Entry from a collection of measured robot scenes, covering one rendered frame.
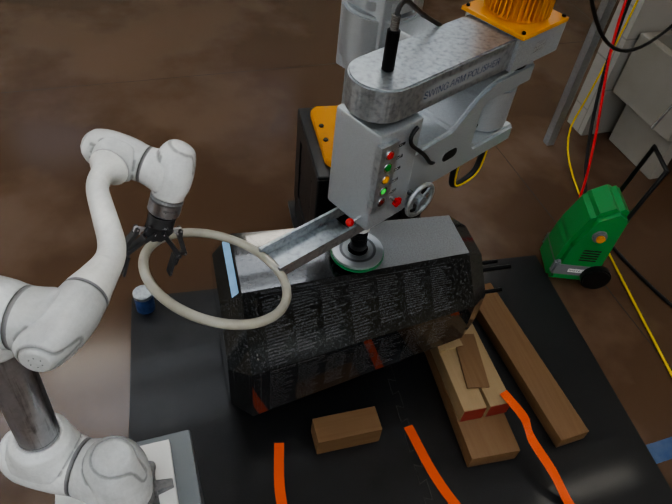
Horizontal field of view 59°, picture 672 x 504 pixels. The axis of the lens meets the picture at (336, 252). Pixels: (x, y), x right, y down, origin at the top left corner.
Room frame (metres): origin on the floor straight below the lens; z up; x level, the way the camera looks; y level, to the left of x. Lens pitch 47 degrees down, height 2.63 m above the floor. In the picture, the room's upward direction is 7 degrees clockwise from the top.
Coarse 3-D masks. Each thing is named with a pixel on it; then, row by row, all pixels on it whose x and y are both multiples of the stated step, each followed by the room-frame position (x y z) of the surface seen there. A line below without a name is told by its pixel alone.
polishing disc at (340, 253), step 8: (368, 240) 1.74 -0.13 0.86; (376, 240) 1.75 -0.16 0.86; (336, 248) 1.67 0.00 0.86; (344, 248) 1.68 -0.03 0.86; (368, 248) 1.70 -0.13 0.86; (376, 248) 1.70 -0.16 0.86; (336, 256) 1.63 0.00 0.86; (344, 256) 1.64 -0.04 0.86; (352, 256) 1.64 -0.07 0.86; (360, 256) 1.65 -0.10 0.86; (368, 256) 1.65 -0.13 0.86; (376, 256) 1.66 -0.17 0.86; (344, 264) 1.59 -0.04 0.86; (352, 264) 1.60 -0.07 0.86; (360, 264) 1.60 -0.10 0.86; (368, 264) 1.61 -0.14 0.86; (376, 264) 1.62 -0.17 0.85
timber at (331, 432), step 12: (372, 408) 1.38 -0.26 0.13; (312, 420) 1.29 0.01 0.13; (324, 420) 1.29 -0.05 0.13; (336, 420) 1.30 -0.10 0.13; (348, 420) 1.31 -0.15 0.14; (360, 420) 1.31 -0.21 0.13; (372, 420) 1.32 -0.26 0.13; (312, 432) 1.27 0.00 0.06; (324, 432) 1.23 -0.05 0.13; (336, 432) 1.24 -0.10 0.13; (348, 432) 1.25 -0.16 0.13; (360, 432) 1.26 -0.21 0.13; (372, 432) 1.27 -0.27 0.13; (324, 444) 1.19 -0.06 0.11; (336, 444) 1.21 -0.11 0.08; (348, 444) 1.23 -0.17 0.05; (360, 444) 1.25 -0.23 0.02
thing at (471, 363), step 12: (468, 336) 1.80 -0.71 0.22; (444, 348) 1.71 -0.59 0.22; (456, 348) 1.72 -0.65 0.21; (468, 348) 1.73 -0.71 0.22; (468, 360) 1.66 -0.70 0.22; (480, 360) 1.67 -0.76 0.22; (468, 372) 1.59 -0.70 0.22; (480, 372) 1.60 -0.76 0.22; (468, 384) 1.52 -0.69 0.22; (480, 384) 1.53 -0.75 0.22
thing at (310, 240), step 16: (336, 208) 1.66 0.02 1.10; (304, 224) 1.55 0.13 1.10; (320, 224) 1.59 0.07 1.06; (336, 224) 1.62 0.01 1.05; (288, 240) 1.48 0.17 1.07; (304, 240) 1.51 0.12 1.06; (320, 240) 1.52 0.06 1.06; (336, 240) 1.50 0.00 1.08; (272, 256) 1.41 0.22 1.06; (288, 256) 1.42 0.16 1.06; (304, 256) 1.39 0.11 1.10; (288, 272) 1.34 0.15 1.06
